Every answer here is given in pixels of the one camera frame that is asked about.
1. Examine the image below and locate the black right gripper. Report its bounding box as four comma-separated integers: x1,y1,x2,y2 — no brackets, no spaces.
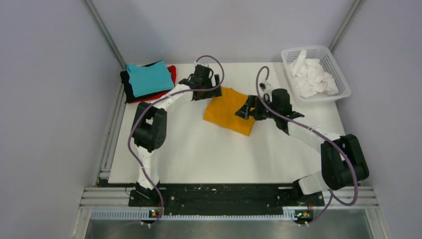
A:
235,95,279,121

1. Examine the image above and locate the orange t shirt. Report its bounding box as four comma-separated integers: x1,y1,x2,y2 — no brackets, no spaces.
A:
203,87,255,136

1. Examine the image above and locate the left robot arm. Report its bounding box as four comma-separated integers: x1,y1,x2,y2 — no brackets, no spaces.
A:
128,64,225,206

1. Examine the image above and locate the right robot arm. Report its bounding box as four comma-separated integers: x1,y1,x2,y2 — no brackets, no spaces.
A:
235,89,369,206

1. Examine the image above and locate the red folded t shirt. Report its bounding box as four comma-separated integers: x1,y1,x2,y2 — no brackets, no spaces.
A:
120,61,177,104

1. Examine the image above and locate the teal folded t shirt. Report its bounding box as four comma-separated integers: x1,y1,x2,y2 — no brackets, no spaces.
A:
128,60,174,97

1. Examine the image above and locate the white crumpled t shirt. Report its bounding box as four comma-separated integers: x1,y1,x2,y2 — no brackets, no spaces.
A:
288,49,338,99

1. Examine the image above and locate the white plastic laundry basket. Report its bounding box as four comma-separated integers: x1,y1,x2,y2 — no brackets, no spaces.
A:
281,46,351,105

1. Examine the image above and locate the black folded t shirt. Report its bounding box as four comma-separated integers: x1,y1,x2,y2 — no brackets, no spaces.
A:
120,62,165,103

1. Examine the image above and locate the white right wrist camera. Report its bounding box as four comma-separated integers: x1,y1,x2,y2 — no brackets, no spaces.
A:
258,80,273,94

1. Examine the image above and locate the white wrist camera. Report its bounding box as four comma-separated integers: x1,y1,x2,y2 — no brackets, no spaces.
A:
194,61,210,68
258,80,273,94

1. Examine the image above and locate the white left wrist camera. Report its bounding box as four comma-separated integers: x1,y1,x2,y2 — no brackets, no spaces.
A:
194,61,210,68

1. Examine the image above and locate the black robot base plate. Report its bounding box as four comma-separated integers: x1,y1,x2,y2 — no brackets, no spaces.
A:
128,183,324,216

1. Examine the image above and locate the white slotted cable duct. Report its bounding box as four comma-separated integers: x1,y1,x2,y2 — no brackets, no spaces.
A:
90,209,297,221

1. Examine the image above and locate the left aluminium frame post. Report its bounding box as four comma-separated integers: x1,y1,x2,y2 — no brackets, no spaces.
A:
82,0,126,69

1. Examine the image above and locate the aluminium frame post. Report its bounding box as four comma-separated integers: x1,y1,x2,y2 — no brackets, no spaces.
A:
328,0,365,52
82,0,126,69

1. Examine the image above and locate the aluminium table side rail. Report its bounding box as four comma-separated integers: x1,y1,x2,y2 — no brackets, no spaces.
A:
79,84,131,210

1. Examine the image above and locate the right aluminium frame post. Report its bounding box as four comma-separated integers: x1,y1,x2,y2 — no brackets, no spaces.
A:
328,0,365,52

